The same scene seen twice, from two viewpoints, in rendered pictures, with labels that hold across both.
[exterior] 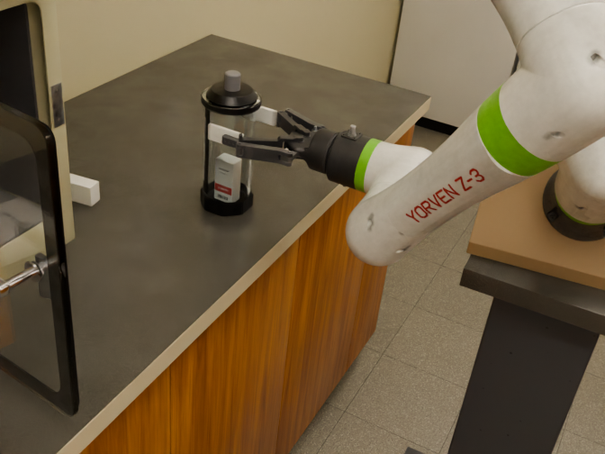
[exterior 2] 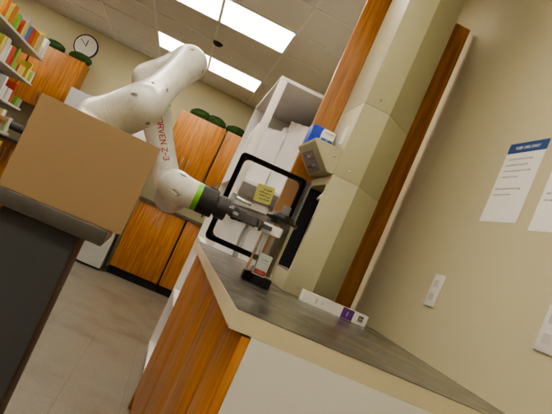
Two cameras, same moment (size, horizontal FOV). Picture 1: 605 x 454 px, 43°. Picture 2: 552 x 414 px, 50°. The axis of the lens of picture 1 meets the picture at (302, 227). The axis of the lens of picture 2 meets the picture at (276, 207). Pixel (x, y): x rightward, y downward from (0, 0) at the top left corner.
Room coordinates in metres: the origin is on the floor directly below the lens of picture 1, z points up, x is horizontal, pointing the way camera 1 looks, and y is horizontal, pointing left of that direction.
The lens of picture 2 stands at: (2.85, -0.92, 1.07)
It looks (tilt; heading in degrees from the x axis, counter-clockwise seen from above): 4 degrees up; 147
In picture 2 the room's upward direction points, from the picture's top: 24 degrees clockwise
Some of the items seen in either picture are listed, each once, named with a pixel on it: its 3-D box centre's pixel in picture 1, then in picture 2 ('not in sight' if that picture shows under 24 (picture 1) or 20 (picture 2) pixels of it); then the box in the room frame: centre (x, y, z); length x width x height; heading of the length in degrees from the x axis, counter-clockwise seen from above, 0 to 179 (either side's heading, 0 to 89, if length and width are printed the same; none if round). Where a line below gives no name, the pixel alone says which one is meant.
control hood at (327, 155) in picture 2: not in sight; (315, 158); (0.92, 0.41, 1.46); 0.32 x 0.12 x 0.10; 156
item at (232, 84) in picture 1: (231, 90); (283, 216); (1.27, 0.15, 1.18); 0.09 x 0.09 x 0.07
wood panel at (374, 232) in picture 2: not in sight; (361, 146); (0.81, 0.69, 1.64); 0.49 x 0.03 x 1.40; 66
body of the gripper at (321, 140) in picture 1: (311, 147); (229, 211); (1.20, 0.00, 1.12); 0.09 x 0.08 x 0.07; 66
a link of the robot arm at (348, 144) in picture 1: (349, 157); (209, 200); (1.17, -0.07, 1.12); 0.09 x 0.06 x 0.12; 156
